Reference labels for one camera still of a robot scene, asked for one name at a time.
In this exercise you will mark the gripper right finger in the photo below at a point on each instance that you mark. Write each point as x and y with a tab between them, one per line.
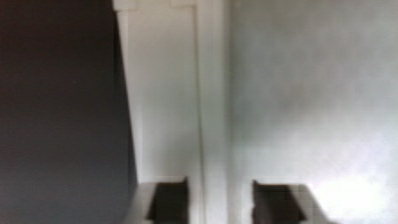
275	208

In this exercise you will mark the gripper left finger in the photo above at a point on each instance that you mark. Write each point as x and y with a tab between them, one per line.
169	203

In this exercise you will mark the white desk top tray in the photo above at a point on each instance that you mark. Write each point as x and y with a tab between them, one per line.
261	80

